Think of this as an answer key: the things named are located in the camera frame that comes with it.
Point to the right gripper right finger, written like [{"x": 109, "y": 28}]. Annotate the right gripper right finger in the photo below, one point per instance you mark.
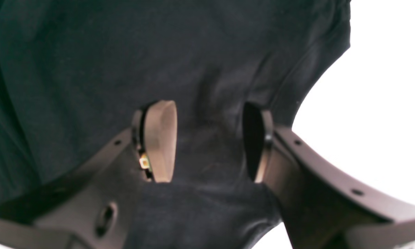
[{"x": 321, "y": 206}]

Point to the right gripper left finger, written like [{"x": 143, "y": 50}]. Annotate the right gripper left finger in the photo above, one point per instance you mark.
[{"x": 92, "y": 206}]

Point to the black t-shirt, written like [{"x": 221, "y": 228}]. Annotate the black t-shirt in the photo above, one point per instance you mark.
[{"x": 72, "y": 73}]

